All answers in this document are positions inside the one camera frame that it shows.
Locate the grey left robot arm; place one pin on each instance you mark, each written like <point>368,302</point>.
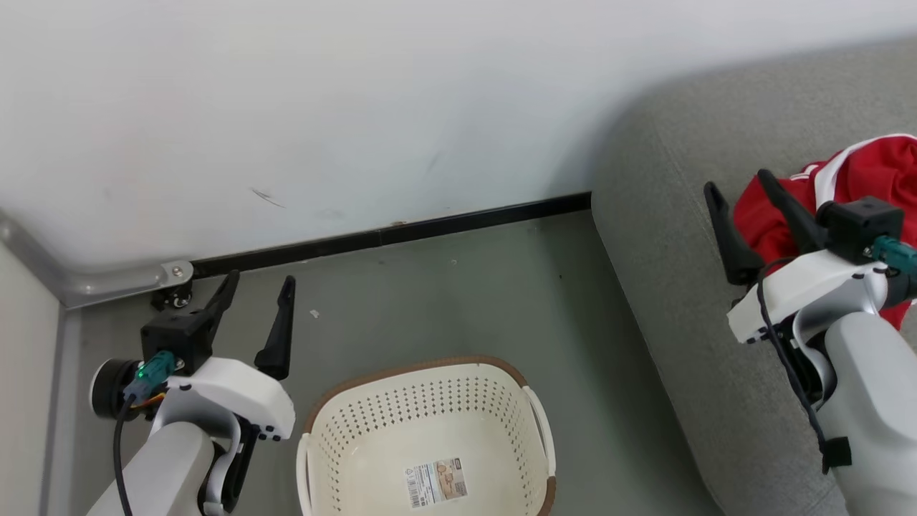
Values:
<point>172,466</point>

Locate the black caster wheel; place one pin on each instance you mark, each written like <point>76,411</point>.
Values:
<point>173,297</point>

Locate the cream perforated laundry basket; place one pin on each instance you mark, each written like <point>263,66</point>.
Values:
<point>430,401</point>

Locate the black baseboard strip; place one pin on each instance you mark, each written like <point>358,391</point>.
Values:
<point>401,233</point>

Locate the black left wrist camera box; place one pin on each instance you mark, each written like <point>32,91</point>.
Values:
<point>175,340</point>

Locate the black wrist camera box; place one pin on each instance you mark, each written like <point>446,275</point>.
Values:
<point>860,226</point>
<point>175,340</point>

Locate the grey metal partition frame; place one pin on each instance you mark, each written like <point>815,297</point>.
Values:
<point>107,279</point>

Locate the grey fabric sofa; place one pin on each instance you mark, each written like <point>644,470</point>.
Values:
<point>680,215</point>

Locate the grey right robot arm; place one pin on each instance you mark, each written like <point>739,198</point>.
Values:
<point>874,401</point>

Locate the printed barcode label sticker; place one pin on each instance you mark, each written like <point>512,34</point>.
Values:
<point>437,484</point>

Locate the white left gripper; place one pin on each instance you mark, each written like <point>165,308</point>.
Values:
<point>236,390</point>

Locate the beige partition panel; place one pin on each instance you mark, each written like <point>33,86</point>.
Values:
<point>25,394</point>

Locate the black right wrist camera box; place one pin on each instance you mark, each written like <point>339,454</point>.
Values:
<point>860,226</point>

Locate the red garment white stripes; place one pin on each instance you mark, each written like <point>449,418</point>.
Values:
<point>766,222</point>

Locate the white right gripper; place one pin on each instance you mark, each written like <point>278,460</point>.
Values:
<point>809,287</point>

